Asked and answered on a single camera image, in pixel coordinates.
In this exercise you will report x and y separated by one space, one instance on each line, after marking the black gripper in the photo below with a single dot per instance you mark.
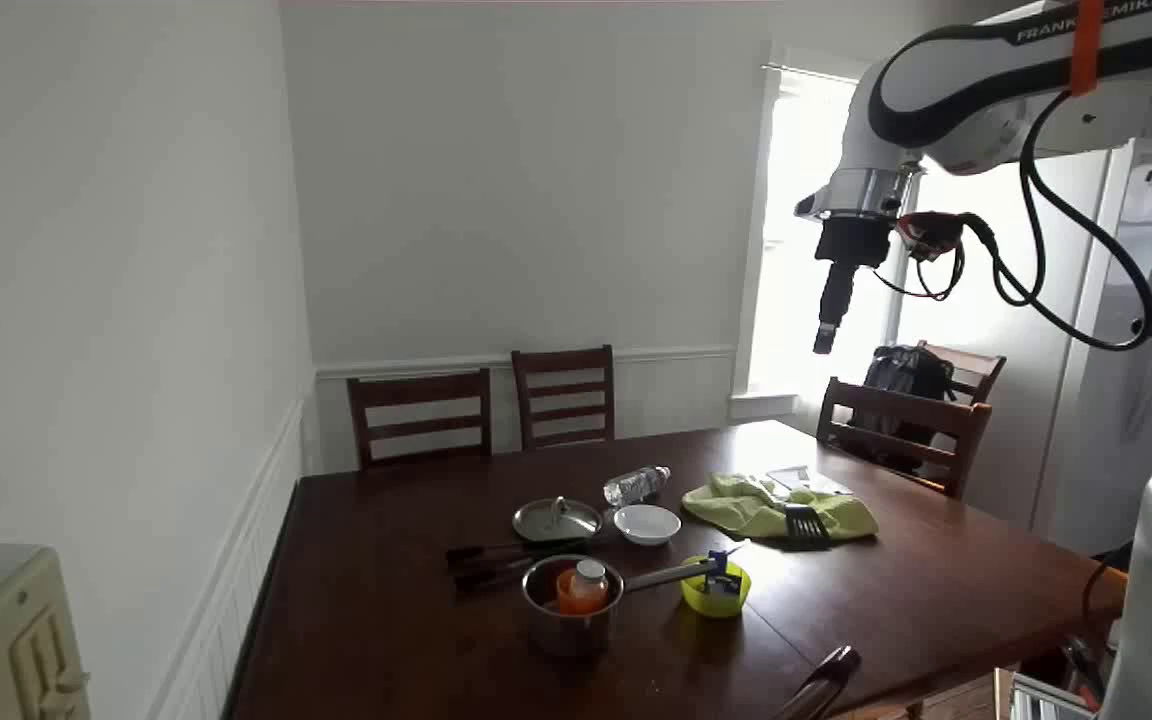
858 241

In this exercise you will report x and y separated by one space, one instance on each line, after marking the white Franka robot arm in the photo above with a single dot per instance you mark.
988 82

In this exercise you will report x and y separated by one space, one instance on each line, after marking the white bowl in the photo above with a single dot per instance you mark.
645 525

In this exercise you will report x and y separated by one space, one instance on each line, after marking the yellow-green small bowl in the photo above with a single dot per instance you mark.
714 600

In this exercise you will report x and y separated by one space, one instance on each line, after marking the bright window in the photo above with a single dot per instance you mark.
801 227

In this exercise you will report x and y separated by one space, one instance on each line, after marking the black bag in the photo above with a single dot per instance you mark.
907 369

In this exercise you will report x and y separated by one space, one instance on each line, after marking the dark wooden dining chair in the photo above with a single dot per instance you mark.
982 365
563 363
901 405
419 389
821 682

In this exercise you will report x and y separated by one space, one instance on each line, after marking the clear plastic package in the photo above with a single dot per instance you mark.
801 483

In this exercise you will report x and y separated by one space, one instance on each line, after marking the green cloth towel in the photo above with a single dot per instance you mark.
739 510

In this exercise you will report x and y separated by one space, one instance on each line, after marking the clear plastic water bottle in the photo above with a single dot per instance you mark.
632 487

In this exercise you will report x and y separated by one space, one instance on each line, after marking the white refrigerator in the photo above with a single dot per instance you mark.
1111 400

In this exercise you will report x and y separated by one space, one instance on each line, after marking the blue toy item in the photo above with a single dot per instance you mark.
721 571

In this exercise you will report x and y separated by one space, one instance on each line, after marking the glass pot lid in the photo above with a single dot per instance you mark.
553 518

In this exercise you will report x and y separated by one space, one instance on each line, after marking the orange capped bottle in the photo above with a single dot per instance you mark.
585 587

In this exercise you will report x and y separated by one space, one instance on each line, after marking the black kitchen utensil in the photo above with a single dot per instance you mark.
481 554

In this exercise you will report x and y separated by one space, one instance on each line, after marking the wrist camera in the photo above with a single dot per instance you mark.
929 235

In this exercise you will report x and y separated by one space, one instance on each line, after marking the beige wall light switch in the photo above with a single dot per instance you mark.
8 641

